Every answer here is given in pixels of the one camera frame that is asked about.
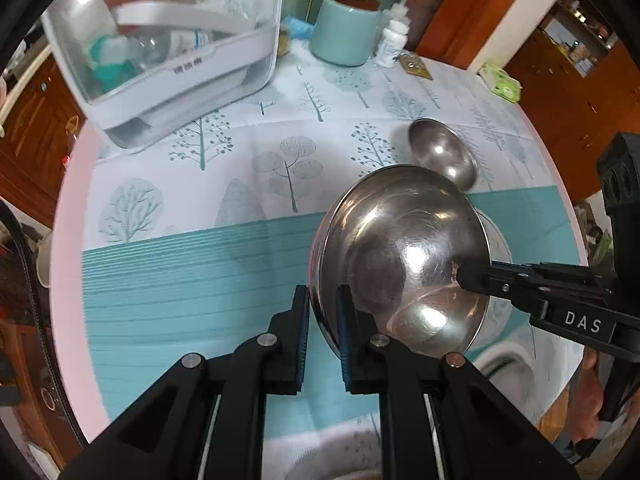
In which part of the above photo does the steel bowl pink rim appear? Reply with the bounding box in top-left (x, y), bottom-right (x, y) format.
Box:
top-left (308, 165), bottom-right (490, 358)

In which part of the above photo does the white floral ceramic plate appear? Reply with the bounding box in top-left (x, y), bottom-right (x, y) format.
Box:
top-left (468, 208), bottom-right (513, 352)

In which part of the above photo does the white pump bottle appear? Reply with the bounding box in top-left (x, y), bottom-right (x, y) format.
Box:
top-left (387, 0), bottom-right (411, 27)

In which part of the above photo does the gold blister pill pack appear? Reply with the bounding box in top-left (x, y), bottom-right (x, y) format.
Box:
top-left (398, 52), bottom-right (433, 80)

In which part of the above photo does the right hand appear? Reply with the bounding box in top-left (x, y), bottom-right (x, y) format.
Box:
top-left (566, 348), bottom-right (603, 444)

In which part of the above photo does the tree patterned tablecloth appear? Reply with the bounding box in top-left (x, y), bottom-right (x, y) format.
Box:
top-left (79, 44), bottom-right (589, 480)

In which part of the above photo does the large stainless steel bowl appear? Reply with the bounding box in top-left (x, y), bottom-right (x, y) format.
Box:
top-left (408, 118), bottom-right (478, 192)

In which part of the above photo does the clear white storage box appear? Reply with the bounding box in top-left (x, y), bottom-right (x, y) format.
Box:
top-left (42, 0), bottom-right (282, 152)

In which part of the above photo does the green tissue pack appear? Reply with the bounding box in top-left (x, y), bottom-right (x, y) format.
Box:
top-left (477, 62), bottom-right (522, 103)

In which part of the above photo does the teal ceramic canister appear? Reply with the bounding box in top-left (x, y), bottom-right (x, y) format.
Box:
top-left (310, 0), bottom-right (381, 67)

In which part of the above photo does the wooden door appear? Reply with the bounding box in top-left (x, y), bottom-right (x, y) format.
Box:
top-left (416, 0), bottom-right (515, 68)

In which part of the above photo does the white pill bottle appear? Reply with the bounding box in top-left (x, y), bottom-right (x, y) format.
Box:
top-left (374, 20), bottom-right (409, 67)

